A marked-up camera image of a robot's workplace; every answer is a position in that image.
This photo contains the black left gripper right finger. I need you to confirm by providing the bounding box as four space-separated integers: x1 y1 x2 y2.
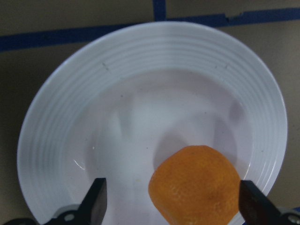
239 180 288 225

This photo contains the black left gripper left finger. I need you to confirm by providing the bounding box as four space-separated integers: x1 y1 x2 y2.
48 178 107 225

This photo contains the orange fruit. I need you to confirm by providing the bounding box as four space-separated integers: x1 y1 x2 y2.
148 146 240 225

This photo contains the white ribbed plate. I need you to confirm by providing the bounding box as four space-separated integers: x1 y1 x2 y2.
17 22 288 225

